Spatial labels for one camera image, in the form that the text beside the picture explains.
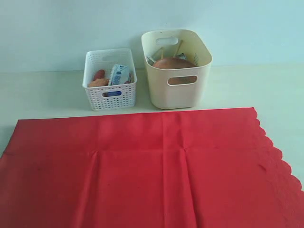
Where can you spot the cream plastic bin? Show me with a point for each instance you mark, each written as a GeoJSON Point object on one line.
{"type": "Point", "coordinates": [167, 96]}

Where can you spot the white woven plastic basket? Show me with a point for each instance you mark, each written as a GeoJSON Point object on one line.
{"type": "Point", "coordinates": [111, 96]}

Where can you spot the pale blue ceramic bowl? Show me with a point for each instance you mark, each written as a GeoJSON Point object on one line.
{"type": "Point", "coordinates": [151, 61]}

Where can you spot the orange fried chicken piece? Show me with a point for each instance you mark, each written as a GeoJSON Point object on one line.
{"type": "Point", "coordinates": [99, 82]}

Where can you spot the red scalloped table cloth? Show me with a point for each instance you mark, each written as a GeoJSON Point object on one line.
{"type": "Point", "coordinates": [189, 169]}

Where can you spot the blue white milk carton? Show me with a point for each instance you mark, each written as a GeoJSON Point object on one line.
{"type": "Point", "coordinates": [119, 75]}

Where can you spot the stainless steel cup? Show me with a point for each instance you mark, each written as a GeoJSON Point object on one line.
{"type": "Point", "coordinates": [181, 56]}

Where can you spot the brown wooden plate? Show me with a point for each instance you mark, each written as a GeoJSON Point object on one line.
{"type": "Point", "coordinates": [176, 63]}

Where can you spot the red sausage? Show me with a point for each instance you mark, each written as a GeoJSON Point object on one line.
{"type": "Point", "coordinates": [99, 74]}

